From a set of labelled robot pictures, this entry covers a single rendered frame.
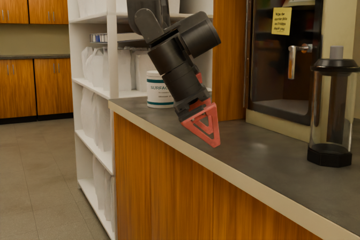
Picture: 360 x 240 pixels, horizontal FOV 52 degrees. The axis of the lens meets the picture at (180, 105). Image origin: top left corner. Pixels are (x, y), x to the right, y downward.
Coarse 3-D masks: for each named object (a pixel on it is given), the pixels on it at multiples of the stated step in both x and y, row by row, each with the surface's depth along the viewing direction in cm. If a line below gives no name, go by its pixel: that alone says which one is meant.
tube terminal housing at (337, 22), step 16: (336, 0) 93; (352, 0) 96; (336, 16) 94; (352, 16) 97; (336, 32) 95; (352, 32) 98; (352, 48) 99; (256, 112) 121; (272, 128) 115; (288, 128) 108; (304, 128) 102
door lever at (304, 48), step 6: (288, 48) 96; (294, 48) 96; (300, 48) 97; (306, 48) 97; (294, 54) 96; (294, 60) 96; (288, 66) 97; (294, 66) 96; (288, 72) 97; (294, 72) 97; (288, 78) 98; (294, 78) 97
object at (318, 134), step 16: (320, 80) 81; (336, 80) 79; (352, 80) 80; (320, 96) 82; (336, 96) 80; (352, 96) 80; (320, 112) 82; (336, 112) 80; (352, 112) 82; (320, 128) 83; (336, 128) 81; (320, 144) 83; (336, 144) 82
